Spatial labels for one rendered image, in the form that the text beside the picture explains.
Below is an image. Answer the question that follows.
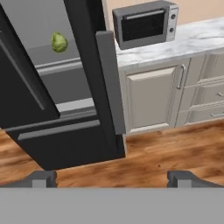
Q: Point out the black fridge door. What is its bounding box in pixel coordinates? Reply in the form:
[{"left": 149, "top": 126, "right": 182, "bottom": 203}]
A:
[{"left": 0, "top": 3, "right": 61, "bottom": 130}]

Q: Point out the grey toaster oven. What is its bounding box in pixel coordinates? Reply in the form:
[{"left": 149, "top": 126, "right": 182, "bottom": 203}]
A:
[{"left": 112, "top": 0, "right": 179, "bottom": 51}]

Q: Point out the green cabbage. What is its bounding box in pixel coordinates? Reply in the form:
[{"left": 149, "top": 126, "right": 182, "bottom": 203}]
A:
[{"left": 51, "top": 31, "right": 69, "bottom": 53}]

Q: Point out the silver cupboard door handle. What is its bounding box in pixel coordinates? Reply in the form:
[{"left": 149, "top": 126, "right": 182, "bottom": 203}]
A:
[{"left": 177, "top": 64, "right": 186, "bottom": 90}]

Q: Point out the cream cupboard door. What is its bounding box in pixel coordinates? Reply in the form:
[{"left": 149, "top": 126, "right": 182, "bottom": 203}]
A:
[{"left": 119, "top": 58, "right": 191, "bottom": 136}]

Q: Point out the black fridge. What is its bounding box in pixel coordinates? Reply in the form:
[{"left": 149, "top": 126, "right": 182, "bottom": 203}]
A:
[{"left": 0, "top": 0, "right": 127, "bottom": 172}]

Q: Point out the cream drawer front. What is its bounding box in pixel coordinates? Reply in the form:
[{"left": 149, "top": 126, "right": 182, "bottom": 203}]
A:
[
  {"left": 178, "top": 81, "right": 224, "bottom": 112},
  {"left": 174, "top": 108, "right": 224, "bottom": 128},
  {"left": 184, "top": 51, "right": 224, "bottom": 88}
]

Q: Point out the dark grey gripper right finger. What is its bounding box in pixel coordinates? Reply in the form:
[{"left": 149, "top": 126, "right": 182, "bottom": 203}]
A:
[{"left": 166, "top": 171, "right": 224, "bottom": 189}]

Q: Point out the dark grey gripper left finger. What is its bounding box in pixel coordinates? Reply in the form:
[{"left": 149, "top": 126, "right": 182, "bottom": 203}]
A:
[{"left": 0, "top": 170, "right": 58, "bottom": 189}]

